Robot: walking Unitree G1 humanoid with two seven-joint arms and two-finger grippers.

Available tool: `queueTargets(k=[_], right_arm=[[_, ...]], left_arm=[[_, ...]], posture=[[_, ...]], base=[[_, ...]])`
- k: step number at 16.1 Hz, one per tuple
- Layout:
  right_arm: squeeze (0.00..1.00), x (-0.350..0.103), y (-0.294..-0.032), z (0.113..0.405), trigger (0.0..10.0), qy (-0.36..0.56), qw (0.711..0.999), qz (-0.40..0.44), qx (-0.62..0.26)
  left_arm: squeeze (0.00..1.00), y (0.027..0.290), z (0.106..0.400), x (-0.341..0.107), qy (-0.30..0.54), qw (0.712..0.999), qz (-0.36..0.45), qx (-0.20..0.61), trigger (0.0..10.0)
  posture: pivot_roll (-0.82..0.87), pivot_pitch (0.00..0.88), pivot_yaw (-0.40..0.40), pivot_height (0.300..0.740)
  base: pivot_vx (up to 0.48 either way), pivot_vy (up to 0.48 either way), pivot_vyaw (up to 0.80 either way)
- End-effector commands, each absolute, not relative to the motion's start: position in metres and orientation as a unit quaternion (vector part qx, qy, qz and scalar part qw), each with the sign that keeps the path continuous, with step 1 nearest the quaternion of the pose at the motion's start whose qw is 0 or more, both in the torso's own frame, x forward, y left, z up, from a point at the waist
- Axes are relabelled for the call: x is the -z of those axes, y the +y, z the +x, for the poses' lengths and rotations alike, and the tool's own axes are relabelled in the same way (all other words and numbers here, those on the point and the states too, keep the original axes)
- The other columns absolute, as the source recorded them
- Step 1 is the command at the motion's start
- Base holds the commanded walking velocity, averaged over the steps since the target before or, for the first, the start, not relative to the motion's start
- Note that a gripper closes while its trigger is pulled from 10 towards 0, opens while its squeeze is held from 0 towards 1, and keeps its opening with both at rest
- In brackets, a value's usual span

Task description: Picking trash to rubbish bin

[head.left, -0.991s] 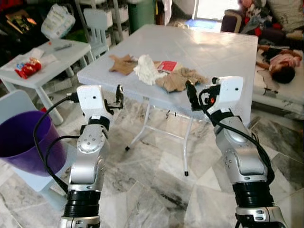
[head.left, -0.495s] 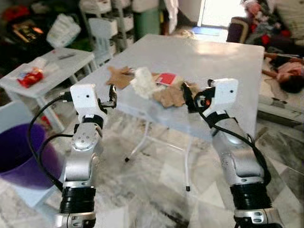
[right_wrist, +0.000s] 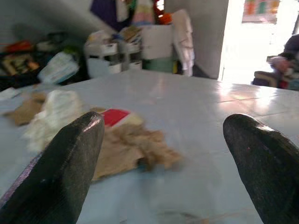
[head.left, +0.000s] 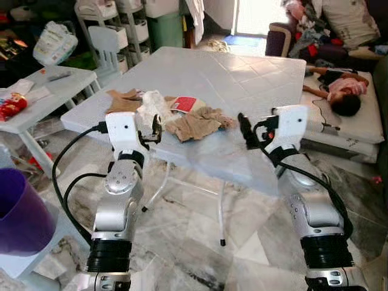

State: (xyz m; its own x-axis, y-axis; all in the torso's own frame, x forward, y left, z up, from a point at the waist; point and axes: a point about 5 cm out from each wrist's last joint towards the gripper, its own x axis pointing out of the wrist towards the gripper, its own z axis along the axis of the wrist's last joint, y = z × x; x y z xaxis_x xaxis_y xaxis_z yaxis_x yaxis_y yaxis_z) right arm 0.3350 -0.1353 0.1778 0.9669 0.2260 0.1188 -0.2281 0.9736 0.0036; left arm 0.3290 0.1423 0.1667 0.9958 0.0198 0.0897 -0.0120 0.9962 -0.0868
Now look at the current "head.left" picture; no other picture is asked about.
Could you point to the white floor mattress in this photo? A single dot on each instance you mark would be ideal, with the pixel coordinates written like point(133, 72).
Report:
point(357, 127)

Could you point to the pale grey low platform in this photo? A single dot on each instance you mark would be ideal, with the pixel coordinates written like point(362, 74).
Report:
point(36, 264)

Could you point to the white drawer shelf rack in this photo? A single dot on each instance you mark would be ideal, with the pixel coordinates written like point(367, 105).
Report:
point(130, 27)

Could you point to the sleeping child in pink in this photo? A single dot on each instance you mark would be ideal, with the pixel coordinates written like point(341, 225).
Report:
point(345, 94)

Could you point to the small white side table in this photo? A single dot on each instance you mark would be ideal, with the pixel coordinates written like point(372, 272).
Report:
point(60, 91)

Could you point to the white paper sheet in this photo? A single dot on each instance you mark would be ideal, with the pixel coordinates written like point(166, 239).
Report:
point(27, 91)

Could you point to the green plastic bin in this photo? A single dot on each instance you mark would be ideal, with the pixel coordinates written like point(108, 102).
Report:
point(165, 31)

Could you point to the small crumpled brown paper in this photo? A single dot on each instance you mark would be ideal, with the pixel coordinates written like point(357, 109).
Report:
point(123, 100)

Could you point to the beige patterned cushion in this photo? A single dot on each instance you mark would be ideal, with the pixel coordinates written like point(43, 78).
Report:
point(350, 21)

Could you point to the red snack bag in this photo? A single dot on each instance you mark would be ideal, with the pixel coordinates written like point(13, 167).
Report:
point(11, 107)

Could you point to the crumpled white plastic wrapper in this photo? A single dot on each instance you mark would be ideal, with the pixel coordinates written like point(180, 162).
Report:
point(153, 108)

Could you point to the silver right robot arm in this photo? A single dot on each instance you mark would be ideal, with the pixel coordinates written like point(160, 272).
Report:
point(315, 215)

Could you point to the dark pen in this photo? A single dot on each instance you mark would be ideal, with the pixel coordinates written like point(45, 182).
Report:
point(59, 77)

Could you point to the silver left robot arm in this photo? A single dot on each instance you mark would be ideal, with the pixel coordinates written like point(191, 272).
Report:
point(118, 206)

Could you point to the printed white plastic bag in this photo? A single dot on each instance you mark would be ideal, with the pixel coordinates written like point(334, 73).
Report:
point(54, 43)

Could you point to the purple plastic rubbish bin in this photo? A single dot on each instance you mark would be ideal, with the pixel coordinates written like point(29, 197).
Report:
point(21, 212)

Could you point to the purple armchair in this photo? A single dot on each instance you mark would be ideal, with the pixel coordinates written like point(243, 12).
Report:
point(277, 41)

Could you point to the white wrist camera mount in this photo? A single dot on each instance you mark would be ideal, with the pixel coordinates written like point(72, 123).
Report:
point(124, 130)
point(290, 124)

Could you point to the pile of colourful clothes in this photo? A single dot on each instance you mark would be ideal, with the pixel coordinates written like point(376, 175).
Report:
point(306, 27)

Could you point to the red and white packet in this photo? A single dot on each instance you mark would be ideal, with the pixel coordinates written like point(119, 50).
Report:
point(183, 104)

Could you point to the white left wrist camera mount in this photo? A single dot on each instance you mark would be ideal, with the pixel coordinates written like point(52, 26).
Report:
point(124, 130)

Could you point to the small white plastic chair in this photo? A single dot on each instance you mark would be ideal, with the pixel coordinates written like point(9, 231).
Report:
point(105, 42)

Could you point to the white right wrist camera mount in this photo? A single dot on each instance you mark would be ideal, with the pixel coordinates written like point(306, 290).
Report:
point(290, 124)

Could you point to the dark green sofa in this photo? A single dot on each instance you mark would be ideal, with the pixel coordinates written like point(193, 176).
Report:
point(381, 109)

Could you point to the white hanging cloth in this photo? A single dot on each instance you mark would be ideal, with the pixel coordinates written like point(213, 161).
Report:
point(195, 18)

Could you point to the large white folding table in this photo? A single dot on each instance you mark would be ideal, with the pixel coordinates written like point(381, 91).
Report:
point(212, 76)

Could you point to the large brown paper bag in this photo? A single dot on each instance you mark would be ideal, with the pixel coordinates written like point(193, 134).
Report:
point(197, 125)

